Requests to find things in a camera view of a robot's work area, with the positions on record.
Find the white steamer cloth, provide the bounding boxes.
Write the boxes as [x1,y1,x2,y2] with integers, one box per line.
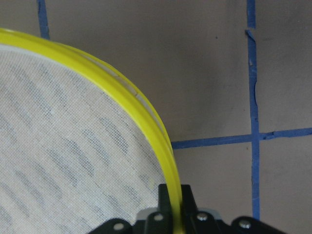
[0,43,169,234]

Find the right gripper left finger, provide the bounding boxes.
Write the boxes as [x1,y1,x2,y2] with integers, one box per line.
[143,184,173,234]

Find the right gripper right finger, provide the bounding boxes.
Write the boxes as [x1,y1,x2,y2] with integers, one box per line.
[181,185,219,234]

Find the yellow steamer layer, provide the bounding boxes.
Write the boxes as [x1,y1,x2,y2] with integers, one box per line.
[0,28,183,234]

